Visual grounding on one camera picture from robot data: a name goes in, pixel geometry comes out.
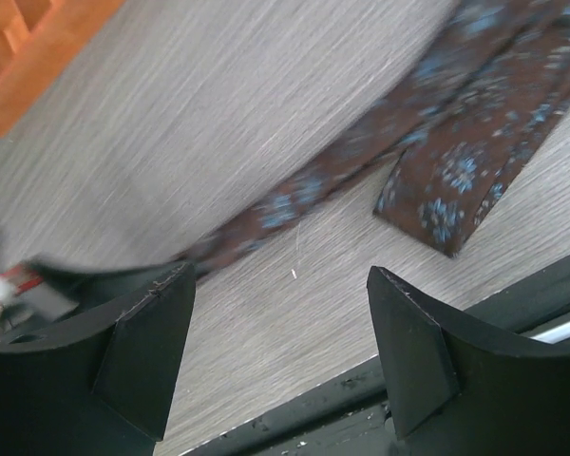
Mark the brown blue-flowered tie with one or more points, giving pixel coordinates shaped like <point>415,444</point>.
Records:
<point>456,130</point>

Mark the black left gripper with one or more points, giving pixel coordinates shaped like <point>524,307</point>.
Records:
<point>48,292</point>

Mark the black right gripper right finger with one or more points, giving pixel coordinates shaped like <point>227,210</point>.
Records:
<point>459,386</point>

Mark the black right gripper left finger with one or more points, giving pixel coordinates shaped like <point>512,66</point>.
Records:
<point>101,382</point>

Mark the orange compartment tray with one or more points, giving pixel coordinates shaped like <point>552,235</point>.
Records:
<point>38,39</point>

